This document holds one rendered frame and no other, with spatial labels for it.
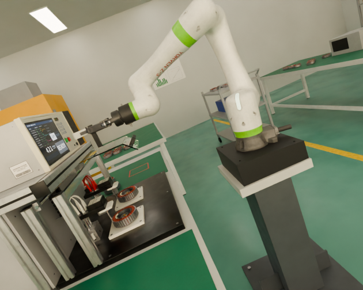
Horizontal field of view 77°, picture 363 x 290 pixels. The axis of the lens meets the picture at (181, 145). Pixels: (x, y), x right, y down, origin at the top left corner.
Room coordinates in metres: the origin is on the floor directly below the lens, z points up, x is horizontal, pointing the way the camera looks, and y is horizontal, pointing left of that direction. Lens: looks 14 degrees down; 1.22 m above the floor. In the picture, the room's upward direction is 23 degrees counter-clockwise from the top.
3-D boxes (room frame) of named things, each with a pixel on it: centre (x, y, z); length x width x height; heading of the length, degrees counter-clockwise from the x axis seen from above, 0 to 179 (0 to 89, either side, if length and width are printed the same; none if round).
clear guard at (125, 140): (1.21, 0.37, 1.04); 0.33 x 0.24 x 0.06; 95
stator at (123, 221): (0.91, 0.34, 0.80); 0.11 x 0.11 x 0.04
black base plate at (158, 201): (1.02, 0.37, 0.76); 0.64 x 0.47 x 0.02; 5
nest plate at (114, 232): (0.91, 0.34, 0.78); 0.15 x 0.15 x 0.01; 5
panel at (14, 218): (1.00, 0.60, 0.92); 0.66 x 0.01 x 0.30; 5
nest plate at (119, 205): (1.15, 0.36, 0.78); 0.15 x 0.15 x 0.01; 5
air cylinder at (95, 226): (0.89, 0.48, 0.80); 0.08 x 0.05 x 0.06; 5
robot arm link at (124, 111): (1.12, 0.18, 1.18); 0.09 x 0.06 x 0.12; 5
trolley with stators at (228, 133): (3.48, -0.98, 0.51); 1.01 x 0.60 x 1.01; 5
